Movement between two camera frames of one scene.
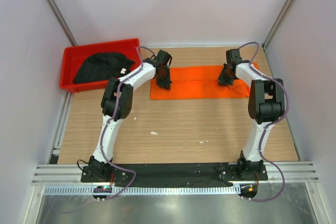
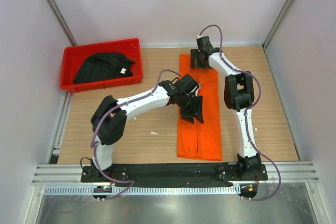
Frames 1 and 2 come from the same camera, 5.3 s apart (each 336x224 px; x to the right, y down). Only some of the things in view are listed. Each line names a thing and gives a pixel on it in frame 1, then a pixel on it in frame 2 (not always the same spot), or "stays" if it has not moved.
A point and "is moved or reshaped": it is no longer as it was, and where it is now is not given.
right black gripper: (222, 81) -> (194, 53)
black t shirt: (103, 66) stays
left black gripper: (166, 84) -> (199, 116)
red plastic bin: (73, 57) stays
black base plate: (175, 172) stays
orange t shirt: (198, 82) is moved or reshaped
